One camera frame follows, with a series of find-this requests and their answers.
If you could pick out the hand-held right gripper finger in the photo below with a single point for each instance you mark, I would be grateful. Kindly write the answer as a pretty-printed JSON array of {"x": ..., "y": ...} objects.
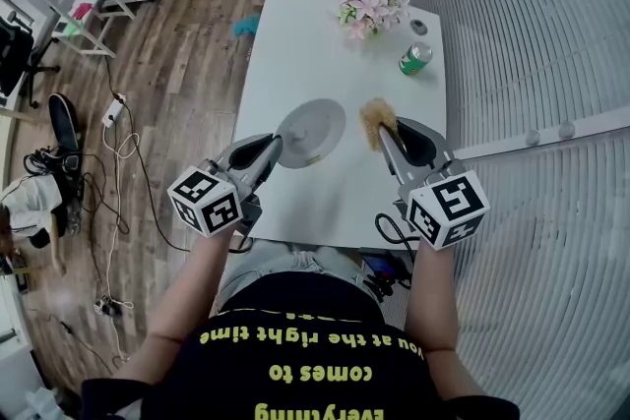
[
  {"x": 396, "y": 167},
  {"x": 433, "y": 147}
]

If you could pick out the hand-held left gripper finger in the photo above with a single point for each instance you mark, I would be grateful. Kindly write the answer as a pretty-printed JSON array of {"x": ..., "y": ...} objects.
[
  {"x": 268, "y": 164},
  {"x": 243, "y": 152}
]

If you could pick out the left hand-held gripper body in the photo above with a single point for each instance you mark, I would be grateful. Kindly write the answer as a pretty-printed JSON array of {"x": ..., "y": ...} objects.
[{"x": 207, "y": 206}]

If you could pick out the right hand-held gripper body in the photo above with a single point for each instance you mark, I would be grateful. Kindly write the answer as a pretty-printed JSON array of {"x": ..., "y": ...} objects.
[{"x": 453, "y": 206}]

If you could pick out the tan sponge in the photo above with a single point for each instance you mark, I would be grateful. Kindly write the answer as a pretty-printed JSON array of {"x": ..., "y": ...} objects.
[{"x": 376, "y": 115}]

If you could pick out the white round plate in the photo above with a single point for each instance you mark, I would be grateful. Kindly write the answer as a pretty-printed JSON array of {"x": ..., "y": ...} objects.
[{"x": 315, "y": 130}]

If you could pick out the person's right forearm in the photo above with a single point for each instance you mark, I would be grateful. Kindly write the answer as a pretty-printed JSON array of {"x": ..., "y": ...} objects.
[{"x": 433, "y": 295}]

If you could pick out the person's left forearm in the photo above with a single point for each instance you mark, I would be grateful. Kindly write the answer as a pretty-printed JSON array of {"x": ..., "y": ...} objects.
[{"x": 192, "y": 285}]

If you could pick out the person's light grey jeans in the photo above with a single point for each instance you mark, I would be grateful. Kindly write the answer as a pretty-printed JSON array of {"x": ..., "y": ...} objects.
[{"x": 275, "y": 260}]

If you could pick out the green soda can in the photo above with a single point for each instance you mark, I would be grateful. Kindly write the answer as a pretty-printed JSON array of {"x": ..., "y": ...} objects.
[{"x": 415, "y": 60}]

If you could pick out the black screen device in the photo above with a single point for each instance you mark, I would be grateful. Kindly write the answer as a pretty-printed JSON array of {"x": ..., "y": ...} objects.
[{"x": 386, "y": 273}]

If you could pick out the round partition knob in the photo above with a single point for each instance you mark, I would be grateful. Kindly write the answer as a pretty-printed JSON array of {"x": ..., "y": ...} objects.
[
  {"x": 533, "y": 138},
  {"x": 567, "y": 129}
]

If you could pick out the white table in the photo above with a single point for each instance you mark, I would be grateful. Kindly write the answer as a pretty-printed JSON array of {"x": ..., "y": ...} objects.
[{"x": 305, "y": 64}]

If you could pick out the teal cloth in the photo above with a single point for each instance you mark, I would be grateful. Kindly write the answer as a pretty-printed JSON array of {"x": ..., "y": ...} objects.
[{"x": 246, "y": 25}]

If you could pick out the white power strip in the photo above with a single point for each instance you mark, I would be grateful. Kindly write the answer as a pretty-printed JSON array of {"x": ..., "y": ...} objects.
[{"x": 114, "y": 111}]

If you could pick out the small power strip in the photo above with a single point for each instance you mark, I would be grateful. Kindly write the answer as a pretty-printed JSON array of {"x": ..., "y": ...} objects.
[{"x": 107, "y": 306}]

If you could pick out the pink flower bouquet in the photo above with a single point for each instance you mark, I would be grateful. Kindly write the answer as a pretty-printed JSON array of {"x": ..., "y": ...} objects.
[{"x": 371, "y": 7}]

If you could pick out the black padded backrest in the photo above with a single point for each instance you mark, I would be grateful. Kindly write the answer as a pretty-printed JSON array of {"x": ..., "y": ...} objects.
[{"x": 64, "y": 123}]

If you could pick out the person's black printed t-shirt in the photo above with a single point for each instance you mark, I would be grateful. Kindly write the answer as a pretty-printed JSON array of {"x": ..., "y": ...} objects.
[{"x": 305, "y": 369}]

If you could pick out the green cloth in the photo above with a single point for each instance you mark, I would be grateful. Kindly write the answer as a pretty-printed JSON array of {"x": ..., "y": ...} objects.
[{"x": 74, "y": 28}]

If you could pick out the black office chair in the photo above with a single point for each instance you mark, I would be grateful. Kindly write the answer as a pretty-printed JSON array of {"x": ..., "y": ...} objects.
[{"x": 15, "y": 54}]

